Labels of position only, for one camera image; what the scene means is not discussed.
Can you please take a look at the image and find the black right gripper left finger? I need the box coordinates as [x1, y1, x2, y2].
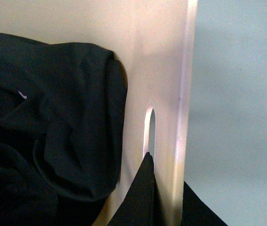
[109, 152, 165, 226]

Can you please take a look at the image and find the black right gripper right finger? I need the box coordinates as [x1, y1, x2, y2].
[181, 182, 227, 226]

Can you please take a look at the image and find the beige plastic laundry hamper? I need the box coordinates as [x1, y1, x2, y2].
[0, 0, 197, 226]

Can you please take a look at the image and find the black printed t-shirt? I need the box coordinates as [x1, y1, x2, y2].
[0, 33, 127, 226]

